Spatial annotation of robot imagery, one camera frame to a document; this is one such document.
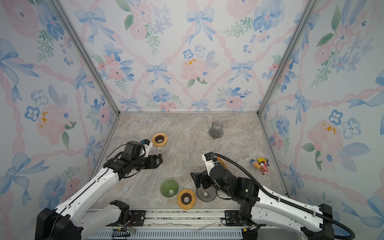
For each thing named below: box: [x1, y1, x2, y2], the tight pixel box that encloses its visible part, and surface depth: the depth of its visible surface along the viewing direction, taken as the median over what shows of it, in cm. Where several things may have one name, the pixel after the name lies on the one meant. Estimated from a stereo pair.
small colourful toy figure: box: [250, 157, 270, 175], surface depth 92 cm
